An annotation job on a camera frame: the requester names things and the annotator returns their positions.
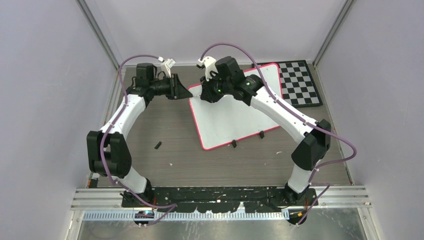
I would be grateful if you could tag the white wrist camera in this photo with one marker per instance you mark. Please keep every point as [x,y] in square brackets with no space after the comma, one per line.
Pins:
[166,66]
[208,65]

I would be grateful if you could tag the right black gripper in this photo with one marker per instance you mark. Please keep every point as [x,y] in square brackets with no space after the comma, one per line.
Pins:
[207,94]

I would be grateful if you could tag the pink framed whiteboard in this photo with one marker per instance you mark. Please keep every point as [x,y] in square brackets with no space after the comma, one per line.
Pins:
[220,123]

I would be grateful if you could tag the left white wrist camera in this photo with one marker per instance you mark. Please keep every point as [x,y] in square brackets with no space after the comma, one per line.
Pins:
[166,66]

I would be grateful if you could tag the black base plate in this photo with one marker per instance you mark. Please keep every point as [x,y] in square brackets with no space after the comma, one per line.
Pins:
[227,199]

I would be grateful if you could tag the right black board clip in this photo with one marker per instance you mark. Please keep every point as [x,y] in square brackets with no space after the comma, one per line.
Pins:
[262,134]

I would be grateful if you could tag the black white checkerboard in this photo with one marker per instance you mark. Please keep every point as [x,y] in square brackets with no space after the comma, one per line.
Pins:
[293,81]

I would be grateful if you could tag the black marker cap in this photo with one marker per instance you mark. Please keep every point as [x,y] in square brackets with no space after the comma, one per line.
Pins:
[158,145]

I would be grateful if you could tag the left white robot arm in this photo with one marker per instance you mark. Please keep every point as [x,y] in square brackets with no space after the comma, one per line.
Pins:
[108,152]

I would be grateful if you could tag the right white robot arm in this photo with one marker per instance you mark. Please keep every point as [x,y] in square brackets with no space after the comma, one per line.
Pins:
[224,77]

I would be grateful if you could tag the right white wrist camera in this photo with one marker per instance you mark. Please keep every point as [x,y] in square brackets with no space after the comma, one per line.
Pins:
[208,65]

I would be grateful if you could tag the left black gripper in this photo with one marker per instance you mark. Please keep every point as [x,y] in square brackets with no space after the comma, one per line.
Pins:
[177,91]

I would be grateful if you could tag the slotted cable duct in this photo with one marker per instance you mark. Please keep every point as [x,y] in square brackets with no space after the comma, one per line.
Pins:
[99,215]

